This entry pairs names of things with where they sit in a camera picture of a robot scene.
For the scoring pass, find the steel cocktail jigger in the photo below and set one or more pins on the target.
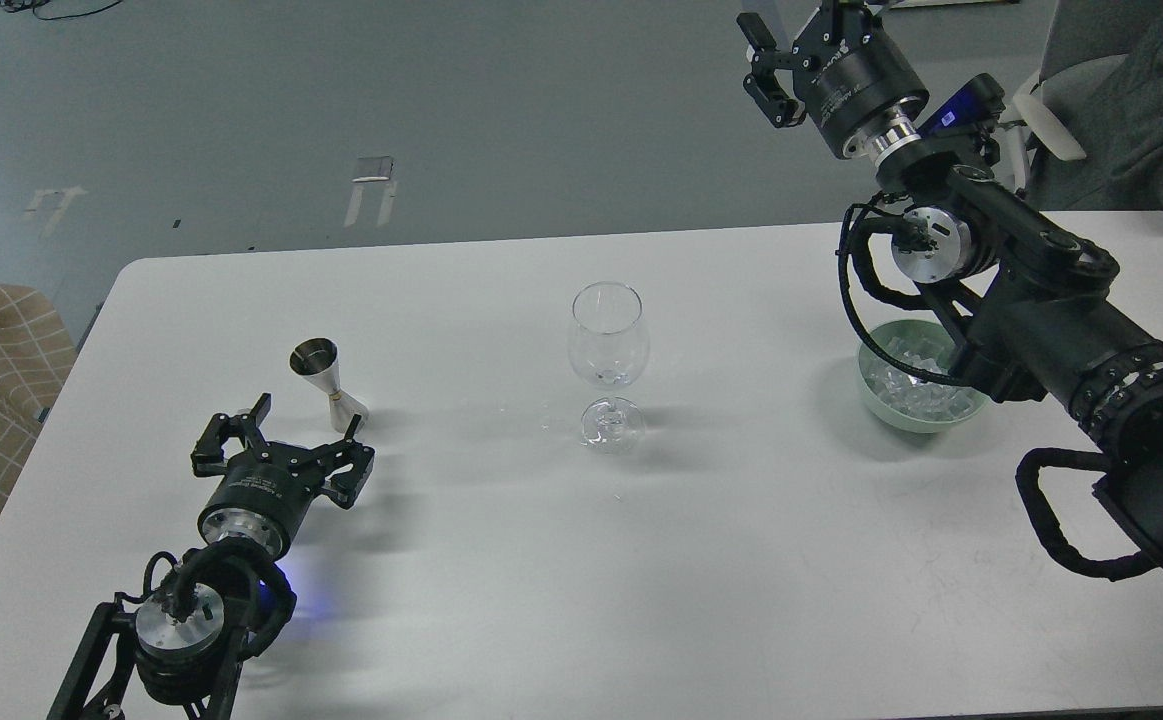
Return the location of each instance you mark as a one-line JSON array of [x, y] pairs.
[[317, 360]]

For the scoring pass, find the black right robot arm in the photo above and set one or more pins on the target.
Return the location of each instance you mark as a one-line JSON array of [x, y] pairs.
[[949, 276]]

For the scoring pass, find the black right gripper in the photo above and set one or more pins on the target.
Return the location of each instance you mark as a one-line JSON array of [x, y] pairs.
[[851, 80]]

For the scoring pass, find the white office chair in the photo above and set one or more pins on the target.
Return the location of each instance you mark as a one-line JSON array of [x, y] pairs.
[[1087, 41]]

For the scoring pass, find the clear wine glass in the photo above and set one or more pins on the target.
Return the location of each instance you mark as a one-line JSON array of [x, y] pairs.
[[609, 348]]

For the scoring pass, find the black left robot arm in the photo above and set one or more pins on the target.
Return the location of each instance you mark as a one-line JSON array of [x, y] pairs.
[[202, 615]]

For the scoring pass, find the person in grey sweater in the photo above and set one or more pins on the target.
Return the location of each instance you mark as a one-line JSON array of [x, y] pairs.
[[1121, 124]]

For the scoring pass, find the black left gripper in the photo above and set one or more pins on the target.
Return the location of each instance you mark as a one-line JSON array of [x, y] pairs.
[[266, 490]]

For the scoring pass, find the green bowl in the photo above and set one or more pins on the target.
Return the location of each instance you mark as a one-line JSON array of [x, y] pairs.
[[897, 421]]

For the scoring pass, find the clear ice cubes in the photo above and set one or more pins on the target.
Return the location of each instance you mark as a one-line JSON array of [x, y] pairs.
[[908, 395]]

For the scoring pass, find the silver floor plate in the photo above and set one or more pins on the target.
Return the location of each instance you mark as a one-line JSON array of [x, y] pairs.
[[373, 169]]

